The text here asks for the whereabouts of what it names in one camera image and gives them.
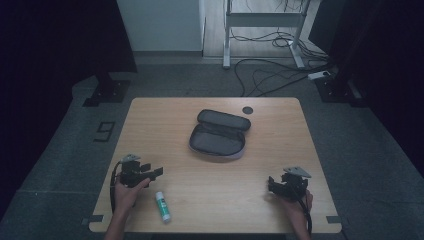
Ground black curtain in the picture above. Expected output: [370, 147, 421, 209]
[0, 0, 138, 221]
[308, 0, 424, 178]

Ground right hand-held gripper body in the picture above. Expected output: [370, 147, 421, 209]
[279, 166, 313, 202]

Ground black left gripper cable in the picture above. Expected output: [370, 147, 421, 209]
[109, 161, 124, 214]

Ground dark grey pencil case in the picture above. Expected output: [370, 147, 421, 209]
[188, 108, 252, 161]

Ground white metal desk frame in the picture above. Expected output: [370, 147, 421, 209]
[222, 0, 313, 70]

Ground long black floor cable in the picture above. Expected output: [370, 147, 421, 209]
[233, 58, 332, 98]

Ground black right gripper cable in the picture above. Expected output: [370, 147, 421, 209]
[298, 196, 314, 236]

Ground tangle of black cables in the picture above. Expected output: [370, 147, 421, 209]
[229, 0, 330, 62]

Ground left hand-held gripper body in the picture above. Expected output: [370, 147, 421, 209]
[118, 153, 152, 189]

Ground white green glue stick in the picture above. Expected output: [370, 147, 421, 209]
[155, 191, 172, 224]

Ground person's right hand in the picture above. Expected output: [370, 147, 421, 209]
[276, 189, 314, 228]

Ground black stand base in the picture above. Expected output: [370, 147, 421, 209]
[314, 73, 368, 108]
[82, 71, 132, 108]

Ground person's left hand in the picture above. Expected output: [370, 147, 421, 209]
[113, 175, 152, 215]

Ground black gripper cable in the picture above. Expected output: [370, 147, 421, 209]
[109, 161, 124, 214]
[298, 196, 314, 236]

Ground white power strip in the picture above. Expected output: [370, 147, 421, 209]
[307, 70, 332, 81]

